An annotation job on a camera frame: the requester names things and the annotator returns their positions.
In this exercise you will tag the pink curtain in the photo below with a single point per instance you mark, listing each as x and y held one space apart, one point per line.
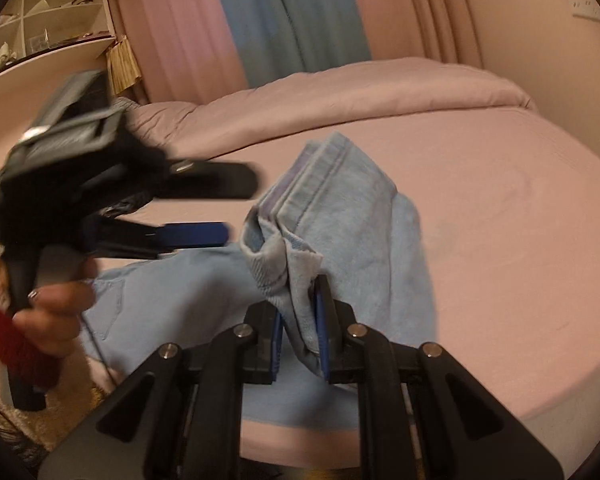
180 30
415 5

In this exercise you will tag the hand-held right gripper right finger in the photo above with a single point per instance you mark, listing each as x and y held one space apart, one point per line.
322 342

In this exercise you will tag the white wall shelf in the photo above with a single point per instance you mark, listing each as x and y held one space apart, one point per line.
55 15

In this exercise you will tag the person's left hand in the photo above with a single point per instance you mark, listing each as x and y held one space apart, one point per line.
55 315

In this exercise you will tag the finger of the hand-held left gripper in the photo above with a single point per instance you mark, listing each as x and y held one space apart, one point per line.
215 180
195 234

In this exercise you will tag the pink duvet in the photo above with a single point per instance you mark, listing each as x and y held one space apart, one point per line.
380 95

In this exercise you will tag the blue curtain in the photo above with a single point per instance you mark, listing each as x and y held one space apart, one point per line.
295 15

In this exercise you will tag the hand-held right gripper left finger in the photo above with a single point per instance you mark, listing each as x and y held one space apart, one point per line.
278 342

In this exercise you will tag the white wall socket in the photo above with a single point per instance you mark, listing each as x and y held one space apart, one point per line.
587 8

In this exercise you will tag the yellow fringe hanging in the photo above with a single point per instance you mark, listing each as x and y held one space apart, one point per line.
124 65

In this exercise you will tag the light blue pants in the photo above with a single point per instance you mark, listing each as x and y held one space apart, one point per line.
360 240

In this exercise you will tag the pink bed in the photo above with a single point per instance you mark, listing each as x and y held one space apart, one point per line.
505 210

